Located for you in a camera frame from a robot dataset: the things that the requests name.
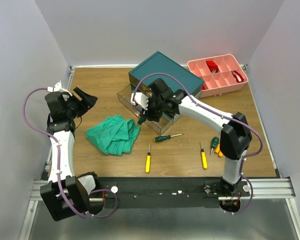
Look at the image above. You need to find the green small screwdriver right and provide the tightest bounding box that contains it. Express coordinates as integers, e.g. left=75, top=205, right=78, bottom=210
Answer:
left=209, top=136, right=220, bottom=155

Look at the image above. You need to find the green cloth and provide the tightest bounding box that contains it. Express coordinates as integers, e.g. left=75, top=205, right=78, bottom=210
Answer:
left=85, top=115, right=141, bottom=156

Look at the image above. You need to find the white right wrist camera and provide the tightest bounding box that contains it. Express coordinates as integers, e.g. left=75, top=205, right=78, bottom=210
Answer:
left=130, top=92, right=149, bottom=110

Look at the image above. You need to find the pink divided organizer tray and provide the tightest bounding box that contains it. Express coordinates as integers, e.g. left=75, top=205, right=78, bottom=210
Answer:
left=187, top=54, right=249, bottom=98

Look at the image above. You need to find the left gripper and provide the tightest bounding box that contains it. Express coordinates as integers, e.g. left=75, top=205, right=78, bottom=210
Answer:
left=64, top=86, right=98, bottom=118

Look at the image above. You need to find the clear drawer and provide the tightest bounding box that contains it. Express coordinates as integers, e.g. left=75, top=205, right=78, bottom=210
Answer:
left=117, top=84, right=174, bottom=135

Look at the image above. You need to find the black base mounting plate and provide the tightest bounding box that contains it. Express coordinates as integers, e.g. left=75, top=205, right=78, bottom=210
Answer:
left=88, top=177, right=250, bottom=210

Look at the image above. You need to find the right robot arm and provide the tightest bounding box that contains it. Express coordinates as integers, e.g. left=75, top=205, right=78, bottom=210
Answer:
left=130, top=78, right=252, bottom=196

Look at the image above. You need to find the yellow screwdriver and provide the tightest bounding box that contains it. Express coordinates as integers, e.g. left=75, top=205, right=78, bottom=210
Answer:
left=145, top=144, right=151, bottom=174
left=200, top=142, right=208, bottom=170

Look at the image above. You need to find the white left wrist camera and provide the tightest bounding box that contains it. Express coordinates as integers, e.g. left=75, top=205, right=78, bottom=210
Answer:
left=46, top=81, right=73, bottom=96

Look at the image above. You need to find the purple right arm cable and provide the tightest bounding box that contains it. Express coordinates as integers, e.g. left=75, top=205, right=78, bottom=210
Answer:
left=134, top=72, right=264, bottom=217

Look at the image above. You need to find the teal drawer cabinet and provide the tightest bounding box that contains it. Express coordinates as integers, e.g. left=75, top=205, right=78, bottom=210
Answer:
left=128, top=51, right=205, bottom=111

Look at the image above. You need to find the red white item in tray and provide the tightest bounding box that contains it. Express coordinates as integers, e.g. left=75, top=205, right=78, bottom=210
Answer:
left=231, top=70, right=244, bottom=83

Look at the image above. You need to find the aluminium rail frame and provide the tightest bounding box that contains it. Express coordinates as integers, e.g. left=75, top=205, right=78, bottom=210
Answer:
left=17, top=65, right=300, bottom=240

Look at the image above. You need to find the green stubby screwdriver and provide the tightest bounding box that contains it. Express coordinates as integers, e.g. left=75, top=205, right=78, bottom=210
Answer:
left=137, top=116, right=147, bottom=125

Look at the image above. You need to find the green long screwdriver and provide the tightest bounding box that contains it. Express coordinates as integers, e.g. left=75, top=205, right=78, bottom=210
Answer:
left=154, top=133, right=183, bottom=143

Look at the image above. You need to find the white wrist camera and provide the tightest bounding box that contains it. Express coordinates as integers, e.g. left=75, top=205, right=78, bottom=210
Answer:
left=130, top=92, right=149, bottom=110
left=46, top=81, right=73, bottom=96

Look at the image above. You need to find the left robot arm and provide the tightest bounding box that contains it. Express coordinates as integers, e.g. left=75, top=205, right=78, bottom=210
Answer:
left=40, top=87, right=104, bottom=221

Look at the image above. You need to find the orange screwdriver long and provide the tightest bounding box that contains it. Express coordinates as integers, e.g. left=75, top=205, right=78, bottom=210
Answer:
left=214, top=144, right=220, bottom=154

